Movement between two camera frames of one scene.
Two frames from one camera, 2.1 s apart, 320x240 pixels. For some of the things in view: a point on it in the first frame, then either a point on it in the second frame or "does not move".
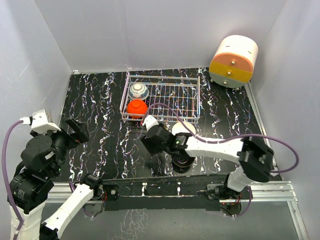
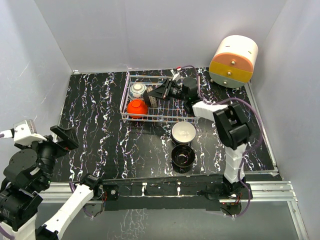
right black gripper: x=150 y=145 → x=163 y=91
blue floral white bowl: x=138 y=91 does not move
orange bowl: x=137 y=106 does not move
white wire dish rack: x=173 y=98 does not move
